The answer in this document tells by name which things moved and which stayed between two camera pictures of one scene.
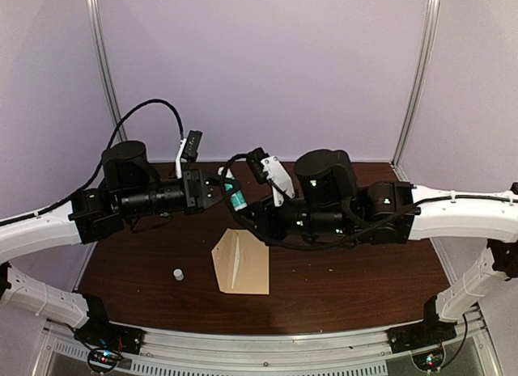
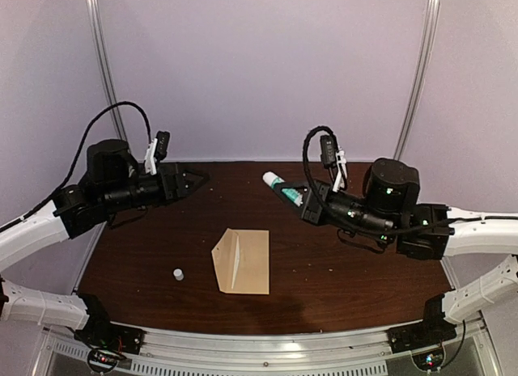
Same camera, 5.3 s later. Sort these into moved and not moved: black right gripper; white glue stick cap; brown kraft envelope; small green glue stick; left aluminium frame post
Moved: small green glue stick; black right gripper
Not moved: white glue stick cap; left aluminium frame post; brown kraft envelope
